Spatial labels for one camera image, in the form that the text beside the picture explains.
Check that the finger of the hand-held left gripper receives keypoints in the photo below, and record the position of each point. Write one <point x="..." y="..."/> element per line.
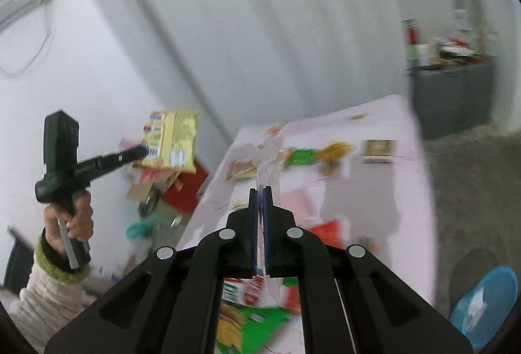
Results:
<point x="114" y="158"/>

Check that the blue plastic basin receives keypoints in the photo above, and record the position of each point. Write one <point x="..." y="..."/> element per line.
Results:
<point x="484" y="305"/>

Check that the yellow snack packet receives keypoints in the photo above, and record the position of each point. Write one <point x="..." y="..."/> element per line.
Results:
<point x="175" y="138"/>

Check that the teal plastic bag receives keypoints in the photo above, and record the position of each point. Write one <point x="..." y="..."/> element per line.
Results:
<point x="138" y="230"/>

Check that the person's left forearm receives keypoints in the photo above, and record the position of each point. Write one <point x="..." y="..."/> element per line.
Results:
<point x="44" y="297"/>

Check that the cardboard piece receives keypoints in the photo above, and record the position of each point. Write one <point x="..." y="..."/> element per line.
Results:
<point x="140" y="189"/>

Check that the red box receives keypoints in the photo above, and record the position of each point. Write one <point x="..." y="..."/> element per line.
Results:
<point x="187" y="187"/>

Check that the grey cabinet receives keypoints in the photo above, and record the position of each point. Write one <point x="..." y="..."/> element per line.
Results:
<point x="452" y="97"/>

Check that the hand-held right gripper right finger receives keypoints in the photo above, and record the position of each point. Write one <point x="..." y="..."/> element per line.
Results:
<point x="267" y="215"/>

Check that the red white snack packet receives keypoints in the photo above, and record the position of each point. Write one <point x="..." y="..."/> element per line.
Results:
<point x="248" y="291"/>

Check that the gold white small box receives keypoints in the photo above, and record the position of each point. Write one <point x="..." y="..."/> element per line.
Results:
<point x="378" y="150"/>

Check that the yellow snack wrapper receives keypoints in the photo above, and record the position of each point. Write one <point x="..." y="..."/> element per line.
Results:
<point x="284" y="156"/>
<point x="242" y="171"/>

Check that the pink printed tablecloth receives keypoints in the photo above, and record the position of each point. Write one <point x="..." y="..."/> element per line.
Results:
<point x="378" y="191"/>

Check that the green candy wrapper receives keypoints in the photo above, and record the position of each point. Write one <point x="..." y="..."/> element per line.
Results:
<point x="301" y="158"/>

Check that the person's left hand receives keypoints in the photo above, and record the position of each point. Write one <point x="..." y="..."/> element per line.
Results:
<point x="81" y="219"/>

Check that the yellow candy wrapper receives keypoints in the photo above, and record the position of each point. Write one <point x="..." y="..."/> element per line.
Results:
<point x="333" y="152"/>

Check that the dark chair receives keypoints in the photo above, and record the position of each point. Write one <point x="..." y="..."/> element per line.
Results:
<point x="20" y="264"/>

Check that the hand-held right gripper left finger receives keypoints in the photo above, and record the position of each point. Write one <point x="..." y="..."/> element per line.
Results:
<point x="256" y="224"/>

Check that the green chip bag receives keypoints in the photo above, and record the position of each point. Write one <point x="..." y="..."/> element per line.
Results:
<point x="248" y="329"/>

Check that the clear plastic wrapper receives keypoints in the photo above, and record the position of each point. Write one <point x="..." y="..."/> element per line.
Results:
<point x="266" y="163"/>

